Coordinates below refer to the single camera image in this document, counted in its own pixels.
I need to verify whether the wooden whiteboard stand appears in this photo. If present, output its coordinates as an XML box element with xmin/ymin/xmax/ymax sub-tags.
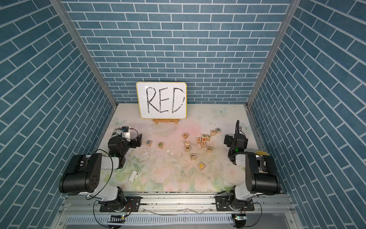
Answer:
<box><xmin>152</xmin><ymin>119</ymin><xmax>179</xmax><ymax>125</ymax></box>

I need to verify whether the small white bottle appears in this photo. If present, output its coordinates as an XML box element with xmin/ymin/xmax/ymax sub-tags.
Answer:
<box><xmin>128</xmin><ymin>170</ymin><xmax>139</xmax><ymax>183</ymax></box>

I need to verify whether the wooden block green D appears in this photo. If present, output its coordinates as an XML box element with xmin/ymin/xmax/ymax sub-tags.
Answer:
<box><xmin>158</xmin><ymin>142</ymin><xmax>165</xmax><ymax>149</ymax></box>

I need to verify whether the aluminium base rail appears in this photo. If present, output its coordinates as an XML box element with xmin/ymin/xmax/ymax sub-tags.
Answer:
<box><xmin>52</xmin><ymin>192</ymin><xmax>302</xmax><ymax>229</ymax></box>

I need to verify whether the wooden block teal E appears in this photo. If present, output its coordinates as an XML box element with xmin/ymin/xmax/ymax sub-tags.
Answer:
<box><xmin>146</xmin><ymin>140</ymin><xmax>152</xmax><ymax>147</ymax></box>

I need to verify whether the wooden block letter X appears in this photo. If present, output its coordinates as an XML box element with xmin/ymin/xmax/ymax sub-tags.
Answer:
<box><xmin>182</xmin><ymin>133</ymin><xmax>189</xmax><ymax>139</ymax></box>

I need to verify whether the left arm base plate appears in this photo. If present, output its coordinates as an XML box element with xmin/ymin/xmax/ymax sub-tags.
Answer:
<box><xmin>100</xmin><ymin>197</ymin><xmax>142</xmax><ymax>213</ymax></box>

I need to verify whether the wooden block yellow letter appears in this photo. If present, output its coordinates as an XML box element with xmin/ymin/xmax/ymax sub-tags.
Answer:
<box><xmin>198</xmin><ymin>163</ymin><xmax>205</xmax><ymax>170</ymax></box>

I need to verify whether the white whiteboard yellow frame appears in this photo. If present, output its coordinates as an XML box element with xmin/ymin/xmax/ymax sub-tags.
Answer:
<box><xmin>136</xmin><ymin>82</ymin><xmax>187</xmax><ymax>119</ymax></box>

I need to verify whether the newspaper print flag can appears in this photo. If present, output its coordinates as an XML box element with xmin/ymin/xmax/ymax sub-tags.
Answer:
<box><xmin>111</xmin><ymin>128</ymin><xmax>124</xmax><ymax>140</ymax></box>

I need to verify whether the yellow bucket of markers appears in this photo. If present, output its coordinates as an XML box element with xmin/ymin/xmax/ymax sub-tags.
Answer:
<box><xmin>255</xmin><ymin>151</ymin><xmax>269</xmax><ymax>156</ymax></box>

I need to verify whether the wooden block green exclamation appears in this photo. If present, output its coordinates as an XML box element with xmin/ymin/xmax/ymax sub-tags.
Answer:
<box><xmin>206</xmin><ymin>147</ymin><xmax>213</xmax><ymax>153</ymax></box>

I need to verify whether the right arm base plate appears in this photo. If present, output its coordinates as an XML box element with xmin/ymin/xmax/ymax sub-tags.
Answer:
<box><xmin>215</xmin><ymin>196</ymin><xmax>254</xmax><ymax>211</ymax></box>

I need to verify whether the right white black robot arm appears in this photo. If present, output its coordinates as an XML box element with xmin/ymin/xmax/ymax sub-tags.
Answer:
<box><xmin>224</xmin><ymin>120</ymin><xmax>281</xmax><ymax>210</ymax></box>

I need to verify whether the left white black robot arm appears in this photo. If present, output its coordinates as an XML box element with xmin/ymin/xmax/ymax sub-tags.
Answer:
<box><xmin>59</xmin><ymin>127</ymin><xmax>142</xmax><ymax>212</ymax></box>

